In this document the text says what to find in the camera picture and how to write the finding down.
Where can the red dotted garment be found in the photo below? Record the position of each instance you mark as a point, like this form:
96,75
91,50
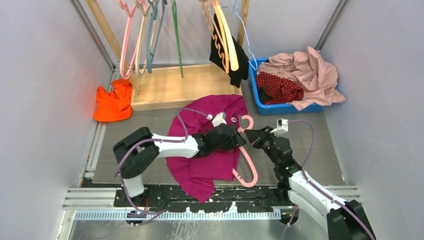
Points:
273,89

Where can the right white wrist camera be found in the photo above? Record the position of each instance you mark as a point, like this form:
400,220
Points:
282,127

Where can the pink plastic hanger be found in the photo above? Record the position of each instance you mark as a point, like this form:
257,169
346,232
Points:
125,72

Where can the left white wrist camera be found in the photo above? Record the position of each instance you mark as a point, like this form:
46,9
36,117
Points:
219,119

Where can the teal blue hanger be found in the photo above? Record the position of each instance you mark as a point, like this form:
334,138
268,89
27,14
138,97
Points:
153,34

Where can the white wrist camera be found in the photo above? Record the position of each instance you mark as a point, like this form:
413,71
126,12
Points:
219,119
282,127

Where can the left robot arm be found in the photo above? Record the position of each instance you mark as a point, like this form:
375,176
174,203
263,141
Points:
139,149

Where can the light blue hanger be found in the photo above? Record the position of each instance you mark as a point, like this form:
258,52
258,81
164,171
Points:
241,10

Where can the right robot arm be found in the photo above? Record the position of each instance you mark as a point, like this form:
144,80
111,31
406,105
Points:
342,219

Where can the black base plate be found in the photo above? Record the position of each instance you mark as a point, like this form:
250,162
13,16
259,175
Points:
257,199

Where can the cream hanger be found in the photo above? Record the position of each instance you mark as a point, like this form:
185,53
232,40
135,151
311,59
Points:
139,49

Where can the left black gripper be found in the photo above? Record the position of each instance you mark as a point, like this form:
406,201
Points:
232,138

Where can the pink garment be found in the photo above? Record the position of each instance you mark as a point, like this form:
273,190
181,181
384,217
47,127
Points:
317,77

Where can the magenta skirt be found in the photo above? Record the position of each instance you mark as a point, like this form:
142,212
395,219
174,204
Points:
196,176

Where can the light wooden hanger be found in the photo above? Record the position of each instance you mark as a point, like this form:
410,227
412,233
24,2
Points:
230,54

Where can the aluminium rail frame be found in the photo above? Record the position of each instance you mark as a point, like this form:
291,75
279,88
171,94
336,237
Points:
111,203

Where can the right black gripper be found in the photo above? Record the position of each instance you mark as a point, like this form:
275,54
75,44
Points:
256,137

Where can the orange garment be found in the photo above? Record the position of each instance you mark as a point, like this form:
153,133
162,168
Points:
115,105

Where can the green hanger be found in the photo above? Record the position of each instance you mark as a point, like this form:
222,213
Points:
176,31

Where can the wooden hanger rack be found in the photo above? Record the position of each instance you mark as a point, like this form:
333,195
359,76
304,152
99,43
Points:
164,88

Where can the blue plastic bin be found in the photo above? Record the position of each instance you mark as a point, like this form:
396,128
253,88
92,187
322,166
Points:
275,109

